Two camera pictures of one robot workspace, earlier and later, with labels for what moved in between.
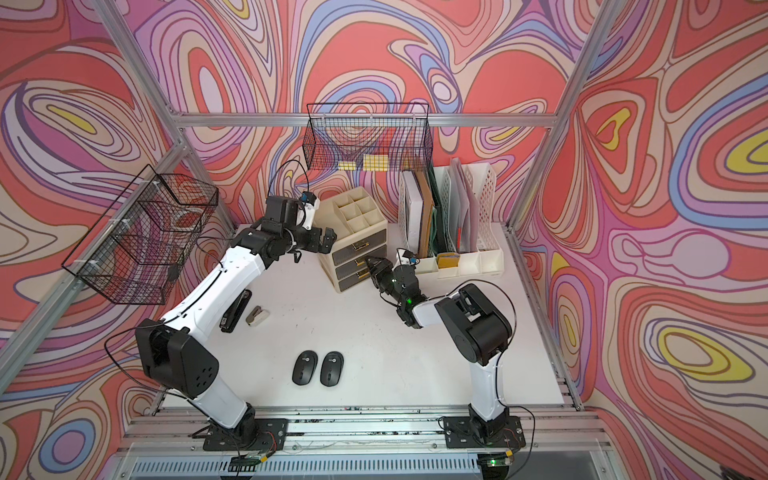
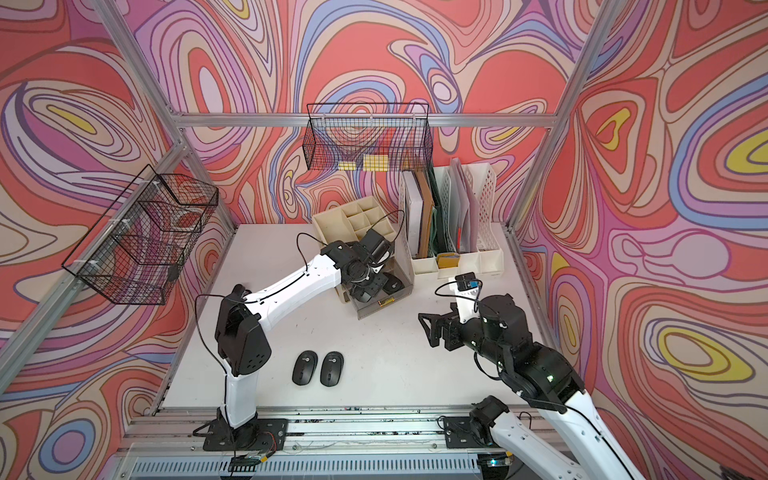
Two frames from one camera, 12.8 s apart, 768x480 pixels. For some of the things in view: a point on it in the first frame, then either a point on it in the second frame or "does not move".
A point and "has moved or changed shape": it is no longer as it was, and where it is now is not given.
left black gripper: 313,244 -> 377,285
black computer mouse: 304,367 does not move
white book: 411,207 does not move
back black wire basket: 369,137 does not move
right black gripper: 378,270 -> 452,325
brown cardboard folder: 427,212 does not move
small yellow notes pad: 347,165 does not move
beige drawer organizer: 361,231 has moved or changed shape
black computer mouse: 331,368 does not move
